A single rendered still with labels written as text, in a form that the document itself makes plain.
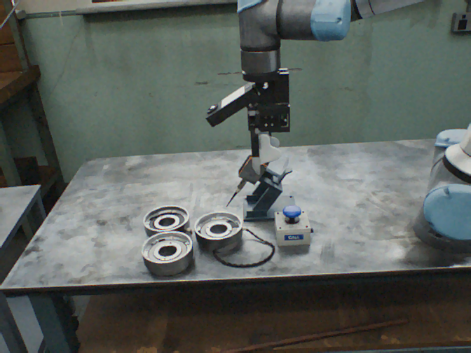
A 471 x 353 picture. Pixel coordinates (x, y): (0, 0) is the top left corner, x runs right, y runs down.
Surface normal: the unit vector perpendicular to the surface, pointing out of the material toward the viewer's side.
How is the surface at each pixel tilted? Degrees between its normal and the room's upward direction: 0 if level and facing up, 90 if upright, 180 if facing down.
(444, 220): 97
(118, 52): 90
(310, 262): 0
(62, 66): 90
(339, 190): 0
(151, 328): 0
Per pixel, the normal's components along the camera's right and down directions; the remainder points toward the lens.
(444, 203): -0.43, 0.57
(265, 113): -0.03, 0.48
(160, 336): -0.07, -0.88
